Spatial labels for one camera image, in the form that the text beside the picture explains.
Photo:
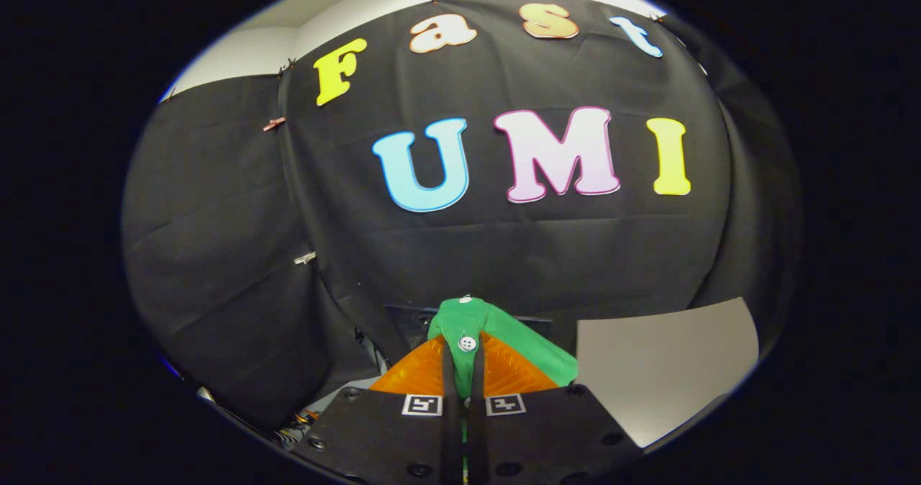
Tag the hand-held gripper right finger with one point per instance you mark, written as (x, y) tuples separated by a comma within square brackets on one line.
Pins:
[(479, 427)]

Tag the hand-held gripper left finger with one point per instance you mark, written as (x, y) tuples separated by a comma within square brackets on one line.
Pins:
[(452, 427)]

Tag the green polo shirt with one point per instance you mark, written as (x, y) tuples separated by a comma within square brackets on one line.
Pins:
[(532, 359)]

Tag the dark grey washing machine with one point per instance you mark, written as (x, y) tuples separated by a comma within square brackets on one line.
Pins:
[(410, 323)]

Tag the black backdrop cloth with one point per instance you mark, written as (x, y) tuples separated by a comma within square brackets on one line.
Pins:
[(504, 255)]

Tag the grey cabinet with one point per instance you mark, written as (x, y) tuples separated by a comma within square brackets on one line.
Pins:
[(662, 370)]

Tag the silver clip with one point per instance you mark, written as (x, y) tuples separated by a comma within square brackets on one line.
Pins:
[(305, 257)]

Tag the pink clip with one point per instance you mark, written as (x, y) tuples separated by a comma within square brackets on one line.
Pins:
[(273, 123)]

